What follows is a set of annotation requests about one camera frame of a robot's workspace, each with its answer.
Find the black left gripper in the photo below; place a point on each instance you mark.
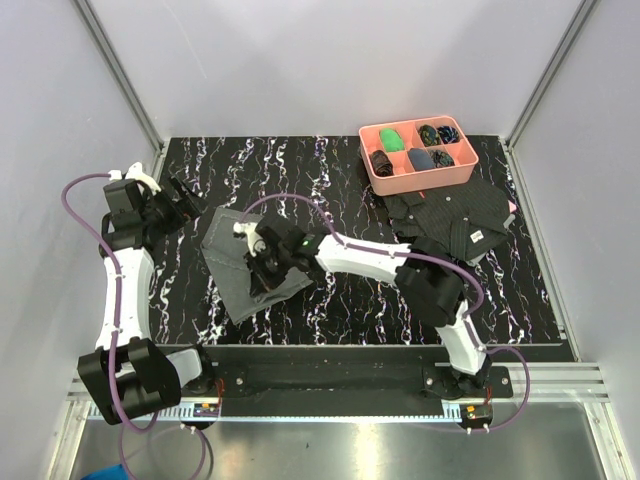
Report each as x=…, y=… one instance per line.
x=186, y=209

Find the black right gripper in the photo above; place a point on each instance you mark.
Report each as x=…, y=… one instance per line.
x=260, y=281

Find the grey cloth napkin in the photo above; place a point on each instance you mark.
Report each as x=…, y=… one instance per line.
x=224, y=256

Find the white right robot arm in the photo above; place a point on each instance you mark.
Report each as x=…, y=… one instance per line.
x=431, y=286

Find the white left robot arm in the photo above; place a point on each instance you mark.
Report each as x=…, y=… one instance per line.
x=127, y=375

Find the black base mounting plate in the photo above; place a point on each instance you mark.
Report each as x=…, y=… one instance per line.
x=323, y=405

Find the brown patterned rolled tie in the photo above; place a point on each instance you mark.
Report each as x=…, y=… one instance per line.
x=381, y=164

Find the green rolled cloth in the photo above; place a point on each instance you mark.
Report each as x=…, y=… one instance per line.
x=391, y=140

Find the blue-grey rolled cloth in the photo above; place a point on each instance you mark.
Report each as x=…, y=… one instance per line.
x=420, y=159

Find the pink divided organizer box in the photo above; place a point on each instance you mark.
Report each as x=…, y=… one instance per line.
x=405, y=179

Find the teal paisley rolled tie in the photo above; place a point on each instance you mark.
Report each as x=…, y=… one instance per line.
x=441, y=158

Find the olive floral rolled tie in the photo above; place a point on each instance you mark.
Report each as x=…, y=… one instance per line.
x=429, y=135

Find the dark striped button shirt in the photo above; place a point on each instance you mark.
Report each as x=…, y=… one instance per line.
x=466, y=220

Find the navy striped rolled tie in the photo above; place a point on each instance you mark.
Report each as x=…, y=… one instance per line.
x=448, y=134

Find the blue cloth scrap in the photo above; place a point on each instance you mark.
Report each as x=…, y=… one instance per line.
x=115, y=472

